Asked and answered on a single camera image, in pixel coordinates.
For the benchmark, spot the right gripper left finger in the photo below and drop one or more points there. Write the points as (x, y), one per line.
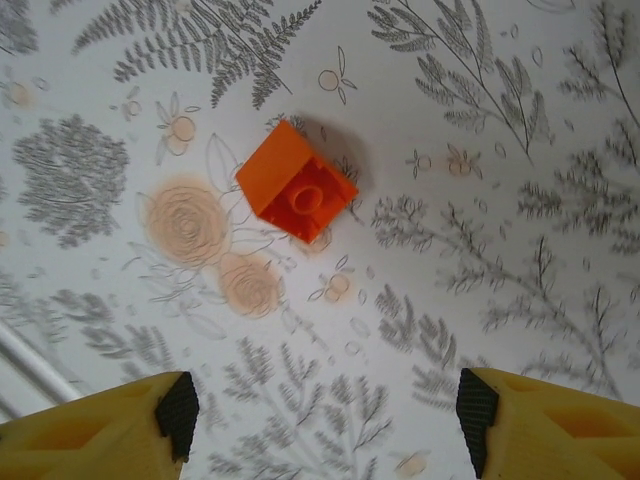
(90, 440)

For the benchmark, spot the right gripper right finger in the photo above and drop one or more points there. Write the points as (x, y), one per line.
(560, 440)

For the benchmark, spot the floral patterned table cover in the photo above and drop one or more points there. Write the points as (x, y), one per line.
(450, 300)

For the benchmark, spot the aluminium front rail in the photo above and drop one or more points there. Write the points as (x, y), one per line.
(30, 360)

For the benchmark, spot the orange square lego brick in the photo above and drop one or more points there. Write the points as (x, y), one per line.
(280, 165)

